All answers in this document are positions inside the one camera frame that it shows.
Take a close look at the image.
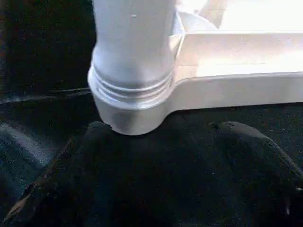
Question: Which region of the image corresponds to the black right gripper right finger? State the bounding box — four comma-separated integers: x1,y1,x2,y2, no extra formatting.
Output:
210,121,303,227

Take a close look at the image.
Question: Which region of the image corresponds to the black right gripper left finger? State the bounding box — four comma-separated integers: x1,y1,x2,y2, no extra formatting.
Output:
0,121,115,227

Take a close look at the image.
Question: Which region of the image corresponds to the white plastic table top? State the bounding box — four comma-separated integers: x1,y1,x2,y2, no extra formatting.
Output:
91,0,303,137

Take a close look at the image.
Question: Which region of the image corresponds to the white plastic table leg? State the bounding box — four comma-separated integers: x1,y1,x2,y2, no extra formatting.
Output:
87,0,177,105

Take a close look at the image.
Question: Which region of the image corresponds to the black mat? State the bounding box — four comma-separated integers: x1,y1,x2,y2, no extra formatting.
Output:
0,0,303,227

